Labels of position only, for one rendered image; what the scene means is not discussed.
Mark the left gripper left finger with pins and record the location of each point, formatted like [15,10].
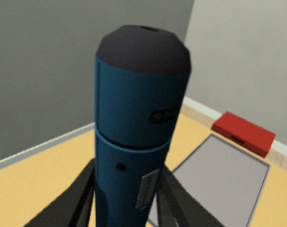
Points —
[76,200]

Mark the grey shallow tray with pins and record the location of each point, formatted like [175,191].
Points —
[225,179]

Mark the dark blue electric nut driver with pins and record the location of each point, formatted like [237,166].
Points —
[141,75]

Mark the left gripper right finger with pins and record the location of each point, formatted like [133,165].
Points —
[186,210]

